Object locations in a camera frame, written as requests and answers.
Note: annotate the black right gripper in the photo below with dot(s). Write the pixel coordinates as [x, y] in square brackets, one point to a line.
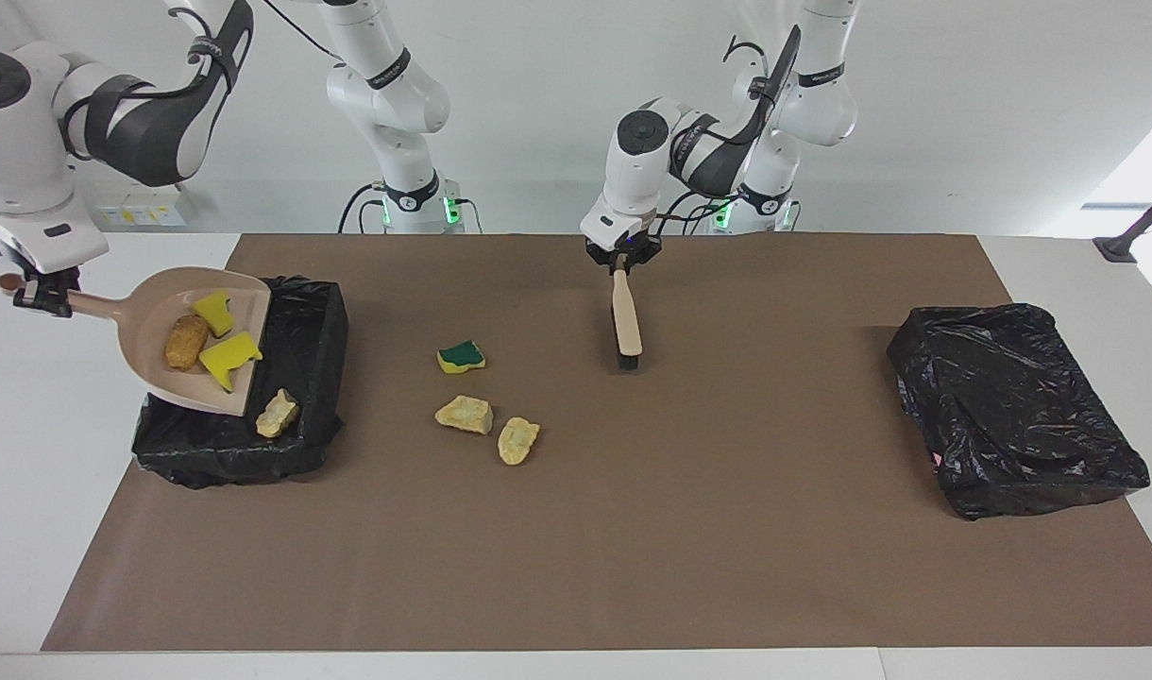
[47, 281]

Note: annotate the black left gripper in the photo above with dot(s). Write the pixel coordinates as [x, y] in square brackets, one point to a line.
[647, 255]

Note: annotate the pink hand brush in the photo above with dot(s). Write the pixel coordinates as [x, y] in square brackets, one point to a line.
[626, 321]

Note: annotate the pink plastic dustpan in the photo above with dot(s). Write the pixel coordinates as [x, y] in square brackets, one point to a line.
[160, 293]

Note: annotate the brown oval sponge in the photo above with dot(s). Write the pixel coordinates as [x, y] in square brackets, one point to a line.
[187, 342]

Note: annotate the wedge yellow sponge piece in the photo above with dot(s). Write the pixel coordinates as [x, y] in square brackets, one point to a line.
[214, 314]

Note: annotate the green and yellow sponge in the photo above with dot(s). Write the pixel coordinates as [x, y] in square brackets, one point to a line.
[461, 356]

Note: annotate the notched yellow sponge piece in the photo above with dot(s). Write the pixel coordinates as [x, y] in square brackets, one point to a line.
[228, 357]

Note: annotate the rounded beige sponge chunk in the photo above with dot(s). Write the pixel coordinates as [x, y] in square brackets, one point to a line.
[518, 440]

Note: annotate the angular beige sponge chunk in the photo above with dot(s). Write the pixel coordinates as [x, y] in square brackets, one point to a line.
[464, 415]

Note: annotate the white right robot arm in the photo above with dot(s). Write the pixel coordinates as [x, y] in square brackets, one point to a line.
[28, 123]

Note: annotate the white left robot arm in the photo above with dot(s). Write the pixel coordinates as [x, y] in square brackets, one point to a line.
[633, 161]

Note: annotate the open bin with black bag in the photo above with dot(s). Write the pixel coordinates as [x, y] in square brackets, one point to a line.
[302, 331]

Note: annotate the closed black bag bin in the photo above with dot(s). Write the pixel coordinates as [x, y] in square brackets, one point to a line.
[1010, 406]

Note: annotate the small beige sponge block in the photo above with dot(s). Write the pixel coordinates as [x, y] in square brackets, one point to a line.
[277, 416]

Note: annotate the brown table mat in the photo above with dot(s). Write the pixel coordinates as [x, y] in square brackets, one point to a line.
[576, 567]

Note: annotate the white wall power box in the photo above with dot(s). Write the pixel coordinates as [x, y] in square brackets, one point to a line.
[151, 212]

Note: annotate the black clamp post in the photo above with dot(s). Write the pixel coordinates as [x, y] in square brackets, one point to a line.
[1119, 247]

